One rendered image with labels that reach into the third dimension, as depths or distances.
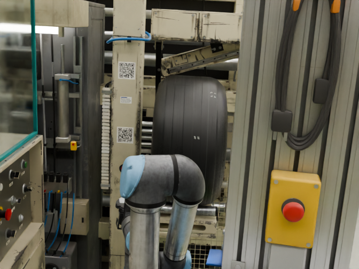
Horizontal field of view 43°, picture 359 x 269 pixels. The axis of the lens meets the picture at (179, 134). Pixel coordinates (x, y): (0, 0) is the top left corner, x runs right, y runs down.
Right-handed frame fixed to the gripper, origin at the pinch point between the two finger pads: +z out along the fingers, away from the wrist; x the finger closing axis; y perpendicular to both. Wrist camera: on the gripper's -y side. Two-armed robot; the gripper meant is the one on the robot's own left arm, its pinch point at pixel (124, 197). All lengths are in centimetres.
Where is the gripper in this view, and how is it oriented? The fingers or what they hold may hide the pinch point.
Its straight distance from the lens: 177.9
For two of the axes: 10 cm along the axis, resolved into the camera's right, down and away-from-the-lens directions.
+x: 9.5, 1.2, 2.9
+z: -2.5, -2.5, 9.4
